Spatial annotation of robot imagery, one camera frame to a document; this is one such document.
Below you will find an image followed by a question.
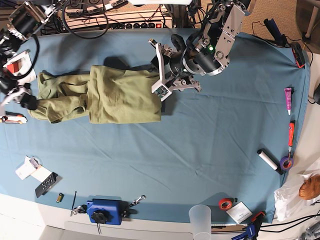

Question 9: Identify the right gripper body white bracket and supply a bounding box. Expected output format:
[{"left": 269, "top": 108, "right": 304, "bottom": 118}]
[{"left": 0, "top": 83, "right": 32, "bottom": 116}]

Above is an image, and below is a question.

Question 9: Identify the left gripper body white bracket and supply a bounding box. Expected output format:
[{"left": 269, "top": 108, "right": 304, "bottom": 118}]
[{"left": 148, "top": 38, "right": 202, "bottom": 102}]

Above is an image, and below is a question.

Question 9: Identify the olive green t-shirt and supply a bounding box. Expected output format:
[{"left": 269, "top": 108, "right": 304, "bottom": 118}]
[{"left": 28, "top": 65, "right": 162, "bottom": 124}]

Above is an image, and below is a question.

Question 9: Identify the black white marker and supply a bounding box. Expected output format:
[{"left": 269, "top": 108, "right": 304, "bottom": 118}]
[{"left": 257, "top": 149, "right": 283, "bottom": 175}]

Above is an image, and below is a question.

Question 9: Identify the purple glue tube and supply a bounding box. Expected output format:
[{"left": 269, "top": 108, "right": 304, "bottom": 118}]
[{"left": 284, "top": 87, "right": 293, "bottom": 116}]

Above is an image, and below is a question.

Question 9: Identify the red handled screwdriver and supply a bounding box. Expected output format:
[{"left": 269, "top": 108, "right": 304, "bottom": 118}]
[{"left": 288, "top": 120, "right": 295, "bottom": 159}]

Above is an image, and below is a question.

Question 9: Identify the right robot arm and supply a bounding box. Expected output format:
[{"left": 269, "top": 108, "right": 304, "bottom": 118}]
[{"left": 0, "top": 0, "right": 67, "bottom": 119}]

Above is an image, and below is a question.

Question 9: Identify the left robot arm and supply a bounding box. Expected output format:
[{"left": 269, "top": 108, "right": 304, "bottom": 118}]
[{"left": 148, "top": 0, "right": 256, "bottom": 101}]

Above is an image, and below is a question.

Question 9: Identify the small red box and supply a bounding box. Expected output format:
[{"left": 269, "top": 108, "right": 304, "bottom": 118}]
[{"left": 6, "top": 60, "right": 22, "bottom": 74}]

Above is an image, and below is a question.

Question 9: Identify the orange white utility knife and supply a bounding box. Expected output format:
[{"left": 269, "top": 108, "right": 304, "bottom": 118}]
[{"left": 0, "top": 112, "right": 28, "bottom": 124}]

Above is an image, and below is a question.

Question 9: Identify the white power strip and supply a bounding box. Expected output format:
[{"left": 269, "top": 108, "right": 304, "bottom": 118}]
[{"left": 65, "top": 9, "right": 174, "bottom": 30}]

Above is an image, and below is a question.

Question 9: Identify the white card packet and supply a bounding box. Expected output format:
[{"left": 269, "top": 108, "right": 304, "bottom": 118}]
[{"left": 15, "top": 156, "right": 52, "bottom": 182}]

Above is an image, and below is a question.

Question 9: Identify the black remote control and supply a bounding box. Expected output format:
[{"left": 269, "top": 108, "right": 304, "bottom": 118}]
[{"left": 35, "top": 172, "right": 59, "bottom": 198}]

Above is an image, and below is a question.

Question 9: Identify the blue table cloth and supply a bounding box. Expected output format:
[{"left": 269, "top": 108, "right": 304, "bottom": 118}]
[{"left": 0, "top": 33, "right": 310, "bottom": 223}]

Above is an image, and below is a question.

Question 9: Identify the small green battery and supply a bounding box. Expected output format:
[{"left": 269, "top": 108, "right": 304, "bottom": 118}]
[{"left": 56, "top": 193, "right": 64, "bottom": 203}]

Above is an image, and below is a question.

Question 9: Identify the black zip tie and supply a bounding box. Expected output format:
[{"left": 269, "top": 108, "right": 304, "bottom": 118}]
[{"left": 71, "top": 191, "right": 77, "bottom": 212}]

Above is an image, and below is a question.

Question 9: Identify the silver carabiner clip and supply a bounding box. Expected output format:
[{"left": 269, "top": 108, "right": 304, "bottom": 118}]
[{"left": 128, "top": 195, "right": 146, "bottom": 208}]

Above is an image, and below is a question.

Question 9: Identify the red tape roll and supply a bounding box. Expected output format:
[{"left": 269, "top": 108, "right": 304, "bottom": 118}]
[{"left": 218, "top": 198, "right": 233, "bottom": 211}]

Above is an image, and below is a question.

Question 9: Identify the translucent plastic cup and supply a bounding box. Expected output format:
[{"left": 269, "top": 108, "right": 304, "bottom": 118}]
[{"left": 188, "top": 204, "right": 212, "bottom": 240}]

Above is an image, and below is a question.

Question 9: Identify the purple tape roll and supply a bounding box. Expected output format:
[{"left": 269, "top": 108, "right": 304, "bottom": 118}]
[{"left": 279, "top": 156, "right": 294, "bottom": 171}]

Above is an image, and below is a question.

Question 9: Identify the black red corner clamp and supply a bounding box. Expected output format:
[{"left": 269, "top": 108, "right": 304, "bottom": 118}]
[{"left": 290, "top": 41, "right": 306, "bottom": 68}]

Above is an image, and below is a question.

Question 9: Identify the white paper note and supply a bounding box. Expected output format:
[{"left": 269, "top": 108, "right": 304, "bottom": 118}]
[{"left": 226, "top": 201, "right": 253, "bottom": 224}]

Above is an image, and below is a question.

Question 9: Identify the black mouse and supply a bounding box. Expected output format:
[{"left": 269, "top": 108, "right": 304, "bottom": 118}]
[{"left": 313, "top": 84, "right": 320, "bottom": 105}]

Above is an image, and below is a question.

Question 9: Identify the blue orange bar clamp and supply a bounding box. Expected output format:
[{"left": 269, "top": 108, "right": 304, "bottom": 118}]
[{"left": 231, "top": 211, "right": 266, "bottom": 240}]

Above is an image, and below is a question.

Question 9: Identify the white plastic bag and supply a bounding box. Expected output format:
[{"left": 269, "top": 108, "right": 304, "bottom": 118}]
[{"left": 274, "top": 159, "right": 320, "bottom": 222}]

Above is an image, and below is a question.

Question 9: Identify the brown wooden object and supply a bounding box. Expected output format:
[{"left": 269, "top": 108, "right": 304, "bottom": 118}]
[{"left": 298, "top": 175, "right": 320, "bottom": 200}]

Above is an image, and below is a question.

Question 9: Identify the blue black clamp handle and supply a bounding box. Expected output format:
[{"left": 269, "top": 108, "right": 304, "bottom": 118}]
[{"left": 263, "top": 18, "right": 290, "bottom": 48}]

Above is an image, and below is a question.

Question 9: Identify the blue clamp mount block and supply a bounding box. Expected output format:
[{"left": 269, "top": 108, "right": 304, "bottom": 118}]
[{"left": 86, "top": 199, "right": 122, "bottom": 226}]

